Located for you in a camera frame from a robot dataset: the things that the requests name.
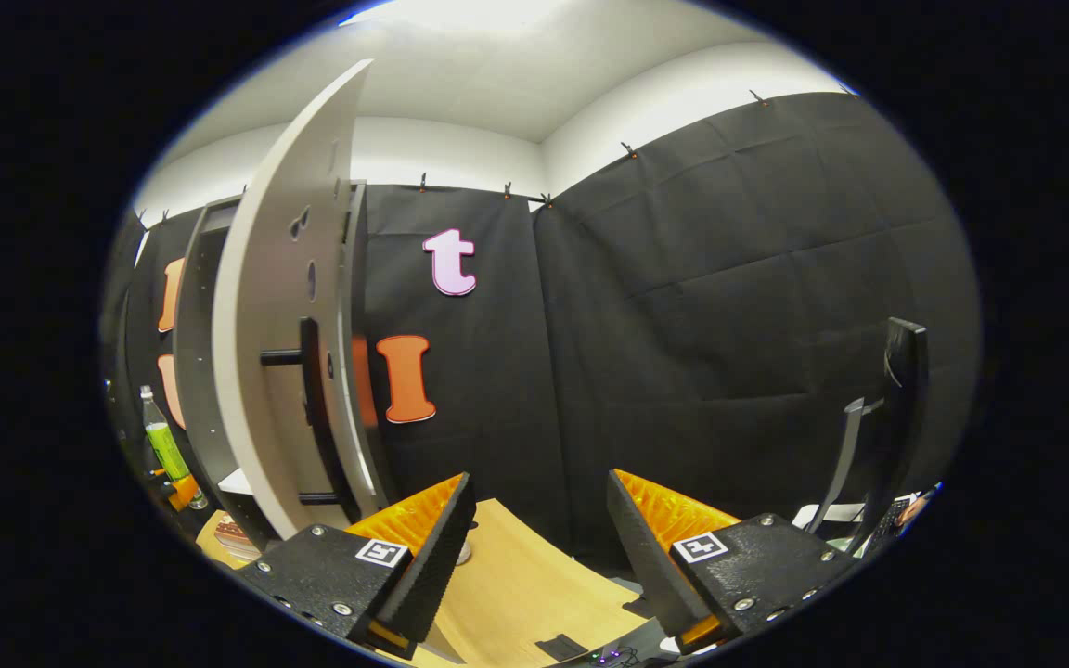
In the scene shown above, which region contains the black backdrop cloth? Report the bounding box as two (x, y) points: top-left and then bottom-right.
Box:
(98, 90), (983, 567)

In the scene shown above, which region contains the beige cabinet door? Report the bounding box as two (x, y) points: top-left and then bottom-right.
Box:
(212, 58), (392, 542)

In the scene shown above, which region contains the black computer monitor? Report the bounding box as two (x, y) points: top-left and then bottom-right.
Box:
(813, 317), (930, 558)

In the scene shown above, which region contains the green label plastic bottle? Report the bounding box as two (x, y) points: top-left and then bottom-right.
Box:
(139, 385), (209, 511)

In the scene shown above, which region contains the dark grey cabinet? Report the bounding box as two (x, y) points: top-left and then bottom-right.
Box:
(171, 181), (398, 553)

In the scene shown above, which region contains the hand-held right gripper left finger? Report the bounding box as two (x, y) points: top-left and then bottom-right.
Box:
(236, 471), (478, 660)

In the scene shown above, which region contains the black cabinet door handle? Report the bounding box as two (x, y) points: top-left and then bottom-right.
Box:
(260, 317), (361, 520)

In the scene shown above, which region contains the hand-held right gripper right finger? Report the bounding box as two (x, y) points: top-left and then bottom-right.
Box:
(606, 469), (860, 655)

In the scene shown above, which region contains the black device with lights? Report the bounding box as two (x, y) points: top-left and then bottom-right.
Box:
(581, 645), (656, 667)

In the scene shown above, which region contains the brown cover book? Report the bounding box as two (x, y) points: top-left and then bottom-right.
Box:
(213, 516), (262, 556)

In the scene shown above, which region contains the black keyboard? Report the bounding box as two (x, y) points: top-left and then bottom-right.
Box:
(869, 496), (911, 548)

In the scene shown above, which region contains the large ceiling light panel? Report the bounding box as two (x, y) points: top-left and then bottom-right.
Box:
(340, 0), (573, 29)

